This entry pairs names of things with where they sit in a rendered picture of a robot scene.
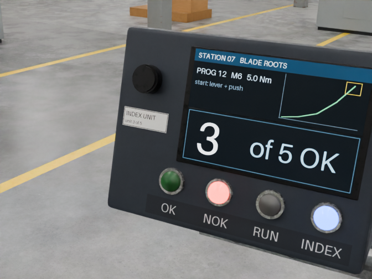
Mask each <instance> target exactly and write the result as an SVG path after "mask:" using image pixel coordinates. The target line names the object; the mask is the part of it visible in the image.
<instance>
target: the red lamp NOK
mask: <svg viewBox="0 0 372 279"><path fill-rule="evenodd" d="M205 193H206V197H207V199H208V201H209V202H210V203H211V204H212V205H215V206H224V205H227V204H229V203H230V201H231V200H232V197H233V189H232V187H231V185H230V183H229V182H228V181H227V180H225V179H222V178H215V179H213V180H211V181H210V182H209V183H208V185H207V186H206V190H205Z"/></svg>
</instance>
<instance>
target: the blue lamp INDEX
mask: <svg viewBox="0 0 372 279"><path fill-rule="evenodd" d="M342 221H343V216H342V213H341V211H340V209H339V208H338V207H337V206H336V205H334V204H332V203H329V202H322V203H319V204H317V205H316V206H315V207H314V208H313V210H312V212H311V222H312V224H313V226H314V227H315V228H316V229H317V230H319V231H320V232H323V233H332V232H334V231H336V230H338V229H339V228H340V226H341V224H342Z"/></svg>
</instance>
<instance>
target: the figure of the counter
mask: <svg viewBox="0 0 372 279"><path fill-rule="evenodd" d="M236 122H237V116H235V115H228V114H224V113H218V112H212V111H205V110H200V109H195V108H188V113H187V121H186V126H185V134H184V142H183V150H182V157H181V159H186V160H189V161H194V162H199V163H204V164H209V165H212V166H217V167H222V168H227V169H230V163H231V155H232V151H233V144H234V137H235V130H236Z"/></svg>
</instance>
